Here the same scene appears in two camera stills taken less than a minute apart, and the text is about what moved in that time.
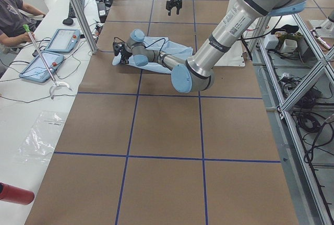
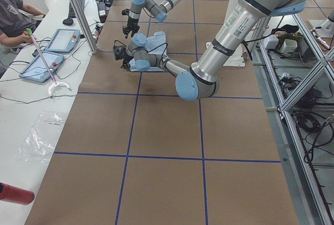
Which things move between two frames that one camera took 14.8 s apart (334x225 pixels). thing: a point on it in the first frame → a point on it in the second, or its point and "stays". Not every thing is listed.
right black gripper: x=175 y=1 → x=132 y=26
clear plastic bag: x=37 y=145 stays
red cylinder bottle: x=10 y=193 stays
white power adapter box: x=271 y=41 stays
